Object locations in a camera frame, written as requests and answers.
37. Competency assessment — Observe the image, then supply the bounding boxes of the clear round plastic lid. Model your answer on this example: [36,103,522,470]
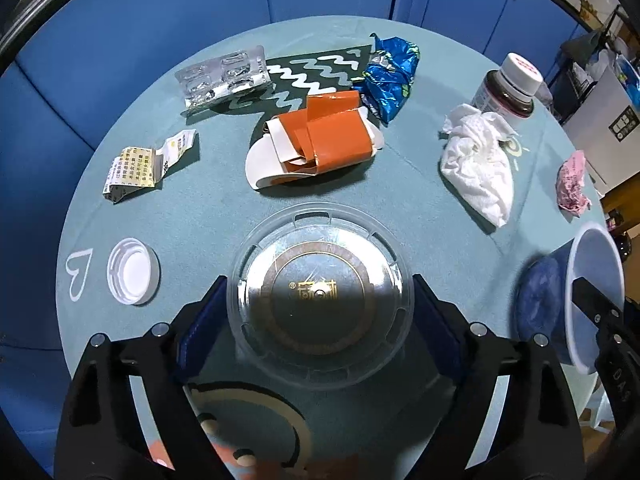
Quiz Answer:
[226,201,416,391]

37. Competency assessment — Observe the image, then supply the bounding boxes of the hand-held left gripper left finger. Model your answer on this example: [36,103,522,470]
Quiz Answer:
[54,275,236,480]

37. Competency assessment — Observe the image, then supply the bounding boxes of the pink tissue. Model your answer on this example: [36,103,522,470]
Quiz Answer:
[556,150,593,217]

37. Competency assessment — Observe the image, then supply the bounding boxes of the printed paper packet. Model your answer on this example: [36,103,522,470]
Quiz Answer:
[102,129,198,204]

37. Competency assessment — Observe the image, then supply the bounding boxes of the white bottle cap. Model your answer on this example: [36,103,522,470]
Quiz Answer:
[106,238,162,306]

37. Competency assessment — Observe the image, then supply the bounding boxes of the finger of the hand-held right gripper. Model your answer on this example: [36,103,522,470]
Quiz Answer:
[571,277,626,328]

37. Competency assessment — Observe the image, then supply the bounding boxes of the black metal rack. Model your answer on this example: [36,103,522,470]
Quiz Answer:
[547,2,633,126]

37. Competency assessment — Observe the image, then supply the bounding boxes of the white tissue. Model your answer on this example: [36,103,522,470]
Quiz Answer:
[439,104,521,228]

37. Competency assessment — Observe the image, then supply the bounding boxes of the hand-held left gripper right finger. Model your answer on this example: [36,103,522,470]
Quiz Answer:
[410,274,586,480]

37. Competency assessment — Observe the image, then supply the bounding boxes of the blue foil wrapper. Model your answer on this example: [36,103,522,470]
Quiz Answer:
[361,33,421,126]

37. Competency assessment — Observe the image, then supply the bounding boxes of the brown bottle with white cap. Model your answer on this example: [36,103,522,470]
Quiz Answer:
[472,52,545,120]

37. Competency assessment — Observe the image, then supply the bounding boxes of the teal tablecloth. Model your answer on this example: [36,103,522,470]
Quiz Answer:
[55,17,608,480]

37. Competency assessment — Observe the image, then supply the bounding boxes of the blue kitchen cabinets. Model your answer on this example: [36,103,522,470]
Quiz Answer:
[0,0,603,356]

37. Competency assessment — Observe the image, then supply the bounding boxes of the white tall storage unit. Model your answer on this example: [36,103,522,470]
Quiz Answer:
[562,65,640,196]

